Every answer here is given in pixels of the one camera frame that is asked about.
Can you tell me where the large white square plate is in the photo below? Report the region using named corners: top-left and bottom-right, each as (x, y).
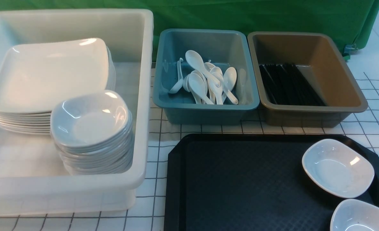
top-left (0, 38), bottom-right (115, 114)

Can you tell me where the stack of white square plates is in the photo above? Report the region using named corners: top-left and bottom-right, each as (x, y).
top-left (0, 47), bottom-right (116, 134)

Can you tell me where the large white plastic tub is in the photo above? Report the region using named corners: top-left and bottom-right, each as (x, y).
top-left (0, 9), bottom-right (154, 216)

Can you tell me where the stack of white bowls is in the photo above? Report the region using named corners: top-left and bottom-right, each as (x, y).
top-left (50, 90), bottom-right (134, 175)

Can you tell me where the pile of white spoons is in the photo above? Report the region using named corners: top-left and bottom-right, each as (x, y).
top-left (167, 50), bottom-right (239, 105)

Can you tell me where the blue-grey plastic bin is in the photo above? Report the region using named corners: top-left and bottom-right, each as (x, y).
top-left (152, 28), bottom-right (260, 125)

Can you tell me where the black serving tray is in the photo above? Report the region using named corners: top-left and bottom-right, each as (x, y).
top-left (163, 133), bottom-right (379, 231)

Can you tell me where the bundle of black chopsticks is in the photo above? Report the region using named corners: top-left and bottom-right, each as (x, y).
top-left (259, 63), bottom-right (327, 107)

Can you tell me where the olive-brown plastic bin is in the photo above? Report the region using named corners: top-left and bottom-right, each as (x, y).
top-left (247, 32), bottom-right (368, 127)

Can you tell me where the white shallow bowl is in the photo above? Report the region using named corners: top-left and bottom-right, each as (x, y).
top-left (301, 139), bottom-right (375, 199)
top-left (329, 199), bottom-right (379, 231)

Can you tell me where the metal binder clip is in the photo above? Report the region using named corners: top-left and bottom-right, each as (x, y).
top-left (342, 44), bottom-right (359, 56)

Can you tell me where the green cloth backdrop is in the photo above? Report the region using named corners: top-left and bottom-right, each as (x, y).
top-left (0, 0), bottom-right (379, 56)

